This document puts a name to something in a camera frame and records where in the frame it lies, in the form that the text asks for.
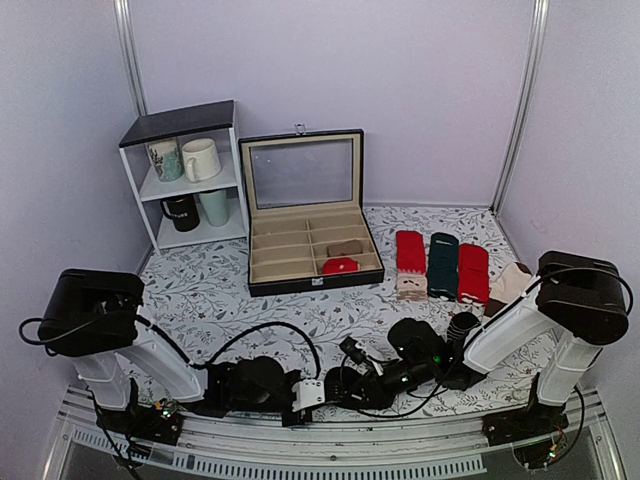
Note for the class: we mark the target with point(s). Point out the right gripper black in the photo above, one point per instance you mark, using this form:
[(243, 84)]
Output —
[(378, 397)]

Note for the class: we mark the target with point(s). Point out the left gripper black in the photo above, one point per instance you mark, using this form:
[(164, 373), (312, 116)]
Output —
[(305, 417)]

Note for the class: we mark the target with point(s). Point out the black sock white stripes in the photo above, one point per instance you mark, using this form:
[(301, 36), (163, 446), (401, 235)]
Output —
[(345, 387)]

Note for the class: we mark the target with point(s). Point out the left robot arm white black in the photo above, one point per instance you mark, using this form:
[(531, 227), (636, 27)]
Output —
[(97, 317)]

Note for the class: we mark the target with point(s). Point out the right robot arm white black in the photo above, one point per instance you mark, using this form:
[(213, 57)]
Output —
[(585, 298)]

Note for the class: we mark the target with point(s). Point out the rolled red sock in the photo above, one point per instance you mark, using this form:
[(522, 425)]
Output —
[(340, 266)]

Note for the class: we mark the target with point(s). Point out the rolled brown sock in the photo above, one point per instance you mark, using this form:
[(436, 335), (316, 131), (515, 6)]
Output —
[(347, 248)]

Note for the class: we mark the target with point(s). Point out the red santa sock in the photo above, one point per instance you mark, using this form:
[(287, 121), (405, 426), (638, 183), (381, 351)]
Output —
[(411, 264)]

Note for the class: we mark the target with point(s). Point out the black striped sock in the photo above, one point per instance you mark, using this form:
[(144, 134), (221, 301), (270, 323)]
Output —
[(460, 326)]

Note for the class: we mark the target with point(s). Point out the dark green sock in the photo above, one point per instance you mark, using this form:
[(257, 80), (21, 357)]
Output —
[(442, 269)]

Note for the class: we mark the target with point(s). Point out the red white sock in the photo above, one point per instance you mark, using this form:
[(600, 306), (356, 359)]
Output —
[(473, 274)]

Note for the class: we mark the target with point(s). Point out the black compartment box open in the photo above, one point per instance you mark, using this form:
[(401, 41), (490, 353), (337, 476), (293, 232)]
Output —
[(303, 193)]

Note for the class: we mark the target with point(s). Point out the cream brown sock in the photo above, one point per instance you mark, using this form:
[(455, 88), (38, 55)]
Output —
[(506, 288)]

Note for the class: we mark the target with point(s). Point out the mint green mug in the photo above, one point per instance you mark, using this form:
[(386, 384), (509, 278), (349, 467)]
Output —
[(214, 205)]

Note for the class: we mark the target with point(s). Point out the black mug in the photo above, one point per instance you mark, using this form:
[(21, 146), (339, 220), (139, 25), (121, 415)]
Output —
[(182, 212)]

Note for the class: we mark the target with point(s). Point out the white shelf black top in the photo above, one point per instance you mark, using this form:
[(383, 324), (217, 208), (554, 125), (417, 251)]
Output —
[(212, 120)]

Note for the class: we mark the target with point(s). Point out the cream white mug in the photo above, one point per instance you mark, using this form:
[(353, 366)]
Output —
[(200, 159)]

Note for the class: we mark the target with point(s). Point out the floral teal mug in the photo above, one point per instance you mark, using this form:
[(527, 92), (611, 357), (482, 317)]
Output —
[(165, 159)]

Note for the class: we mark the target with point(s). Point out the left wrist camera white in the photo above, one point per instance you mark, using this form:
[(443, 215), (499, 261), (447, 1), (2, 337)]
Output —
[(307, 393)]

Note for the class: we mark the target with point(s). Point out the aluminium front rail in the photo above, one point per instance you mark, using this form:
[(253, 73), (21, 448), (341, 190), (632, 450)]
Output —
[(343, 445)]

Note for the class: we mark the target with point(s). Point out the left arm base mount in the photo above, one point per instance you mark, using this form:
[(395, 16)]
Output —
[(142, 423)]

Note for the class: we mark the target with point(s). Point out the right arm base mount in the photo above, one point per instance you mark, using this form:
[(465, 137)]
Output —
[(540, 425)]

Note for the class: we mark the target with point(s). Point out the right corner metal post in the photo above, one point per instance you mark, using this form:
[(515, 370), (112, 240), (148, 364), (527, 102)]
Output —
[(532, 62)]

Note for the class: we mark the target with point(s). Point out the corner metal post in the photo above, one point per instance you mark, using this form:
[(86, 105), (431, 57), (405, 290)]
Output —
[(532, 62), (124, 26)]

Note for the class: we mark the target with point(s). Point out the left corner metal post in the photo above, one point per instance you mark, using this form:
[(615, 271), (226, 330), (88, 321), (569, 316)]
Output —
[(124, 26)]

